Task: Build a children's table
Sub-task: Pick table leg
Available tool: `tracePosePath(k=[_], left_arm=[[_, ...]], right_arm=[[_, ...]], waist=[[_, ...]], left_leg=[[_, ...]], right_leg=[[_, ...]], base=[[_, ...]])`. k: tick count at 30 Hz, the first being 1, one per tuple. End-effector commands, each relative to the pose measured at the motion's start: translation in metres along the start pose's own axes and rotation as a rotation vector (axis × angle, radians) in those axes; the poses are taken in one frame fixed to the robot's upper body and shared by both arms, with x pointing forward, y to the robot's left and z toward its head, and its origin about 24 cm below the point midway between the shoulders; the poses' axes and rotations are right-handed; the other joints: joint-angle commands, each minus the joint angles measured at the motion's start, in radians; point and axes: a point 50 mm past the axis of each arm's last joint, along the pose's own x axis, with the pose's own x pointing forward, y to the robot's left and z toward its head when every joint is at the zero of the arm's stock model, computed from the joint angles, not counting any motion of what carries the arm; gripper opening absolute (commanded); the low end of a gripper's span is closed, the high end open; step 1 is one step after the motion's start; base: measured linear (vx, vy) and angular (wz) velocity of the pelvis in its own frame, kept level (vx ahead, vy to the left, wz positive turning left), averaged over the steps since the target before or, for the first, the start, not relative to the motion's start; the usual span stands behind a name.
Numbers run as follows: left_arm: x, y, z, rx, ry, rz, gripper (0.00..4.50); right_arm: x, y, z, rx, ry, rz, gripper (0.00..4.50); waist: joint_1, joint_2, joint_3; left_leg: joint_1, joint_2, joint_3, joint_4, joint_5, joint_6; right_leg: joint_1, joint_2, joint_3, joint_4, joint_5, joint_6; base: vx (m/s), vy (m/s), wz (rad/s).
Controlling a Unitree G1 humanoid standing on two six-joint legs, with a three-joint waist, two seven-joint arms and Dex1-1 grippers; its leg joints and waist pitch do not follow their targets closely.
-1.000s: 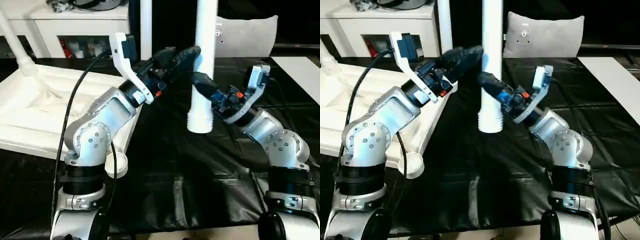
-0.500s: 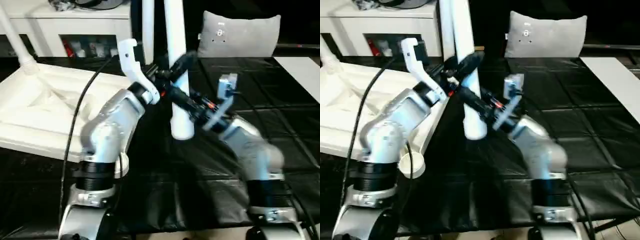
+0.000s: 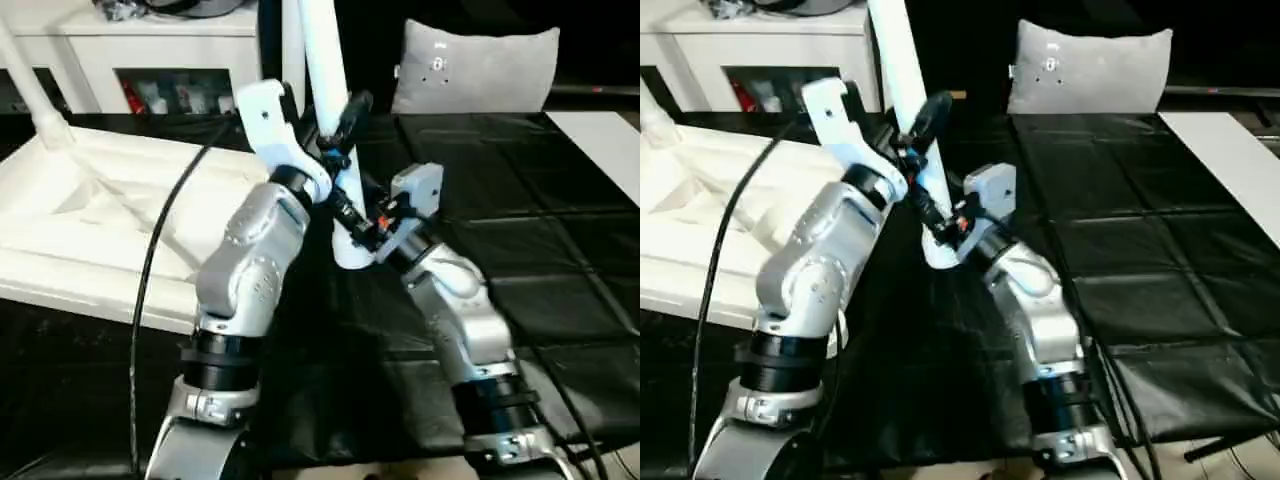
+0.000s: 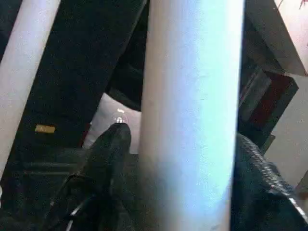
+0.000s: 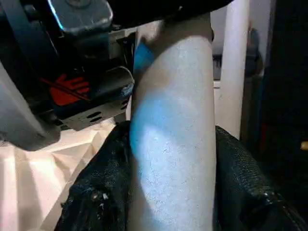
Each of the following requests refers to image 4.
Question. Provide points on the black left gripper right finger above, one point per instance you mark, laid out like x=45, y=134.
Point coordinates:
x=257, y=197

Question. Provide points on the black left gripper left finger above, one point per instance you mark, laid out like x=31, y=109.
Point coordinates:
x=101, y=183

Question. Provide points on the white plastic table leg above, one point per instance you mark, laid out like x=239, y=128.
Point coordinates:
x=190, y=108
x=21, y=72

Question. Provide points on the grey cushion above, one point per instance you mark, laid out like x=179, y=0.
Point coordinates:
x=110, y=113

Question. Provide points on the dark box with red side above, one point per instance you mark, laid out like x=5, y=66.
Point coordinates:
x=267, y=106

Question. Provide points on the black furniture with gold label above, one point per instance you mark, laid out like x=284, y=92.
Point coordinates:
x=77, y=60

